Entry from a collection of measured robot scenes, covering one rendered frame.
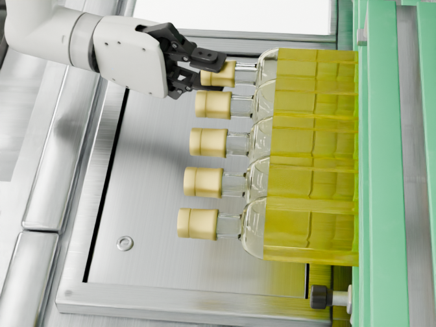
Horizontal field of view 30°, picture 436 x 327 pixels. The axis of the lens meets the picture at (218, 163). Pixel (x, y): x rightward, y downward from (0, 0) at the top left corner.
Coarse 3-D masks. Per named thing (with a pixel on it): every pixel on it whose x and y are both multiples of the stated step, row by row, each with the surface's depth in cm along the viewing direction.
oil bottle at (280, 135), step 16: (256, 128) 96; (272, 128) 95; (288, 128) 95; (304, 128) 95; (320, 128) 95; (336, 128) 95; (352, 128) 95; (256, 144) 95; (272, 144) 94; (288, 144) 94; (304, 144) 94; (320, 144) 94; (336, 144) 94; (352, 144) 94
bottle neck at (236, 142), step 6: (228, 132) 97; (234, 132) 97; (240, 132) 97; (246, 132) 97; (228, 138) 96; (234, 138) 96; (240, 138) 96; (246, 138) 96; (228, 144) 96; (234, 144) 96; (240, 144) 96; (246, 144) 96; (228, 150) 97; (234, 150) 97; (240, 150) 96; (246, 150) 96; (246, 156) 97
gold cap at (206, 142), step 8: (192, 128) 97; (200, 128) 97; (208, 128) 98; (216, 128) 98; (224, 128) 97; (192, 136) 97; (200, 136) 97; (208, 136) 96; (216, 136) 96; (224, 136) 96; (192, 144) 97; (200, 144) 96; (208, 144) 96; (216, 144) 96; (224, 144) 96; (192, 152) 97; (200, 152) 97; (208, 152) 97; (216, 152) 97; (224, 152) 96
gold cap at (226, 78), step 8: (224, 64) 104; (232, 64) 104; (200, 72) 104; (208, 72) 104; (224, 72) 103; (232, 72) 103; (200, 80) 104; (208, 80) 104; (216, 80) 104; (224, 80) 104; (232, 80) 104
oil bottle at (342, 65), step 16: (288, 48) 104; (256, 64) 104; (272, 64) 102; (288, 64) 102; (304, 64) 102; (320, 64) 102; (336, 64) 101; (352, 64) 101; (256, 80) 103; (336, 80) 100; (352, 80) 100
